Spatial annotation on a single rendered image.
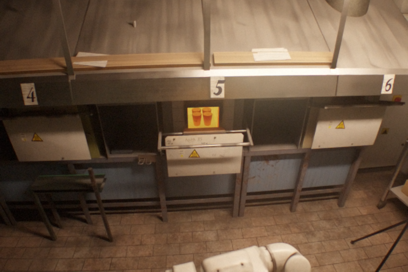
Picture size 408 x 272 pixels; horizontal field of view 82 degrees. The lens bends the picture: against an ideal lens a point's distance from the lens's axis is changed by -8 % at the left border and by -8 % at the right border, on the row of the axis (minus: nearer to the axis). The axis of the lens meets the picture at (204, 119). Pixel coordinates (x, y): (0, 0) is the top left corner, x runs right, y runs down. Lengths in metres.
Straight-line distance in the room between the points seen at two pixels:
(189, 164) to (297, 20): 1.42
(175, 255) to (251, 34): 2.00
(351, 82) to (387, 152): 2.05
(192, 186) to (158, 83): 1.26
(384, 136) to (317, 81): 2.00
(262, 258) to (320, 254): 1.96
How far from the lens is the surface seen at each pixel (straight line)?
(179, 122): 2.03
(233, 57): 1.66
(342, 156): 2.82
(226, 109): 2.01
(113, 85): 1.66
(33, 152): 2.37
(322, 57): 1.87
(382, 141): 3.71
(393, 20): 2.64
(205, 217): 2.83
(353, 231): 3.08
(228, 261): 0.70
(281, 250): 0.87
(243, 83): 1.64
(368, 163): 3.82
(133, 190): 2.60
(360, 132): 2.49
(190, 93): 1.61
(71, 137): 2.14
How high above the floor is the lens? 2.15
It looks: 28 degrees down
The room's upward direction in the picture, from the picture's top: straight up
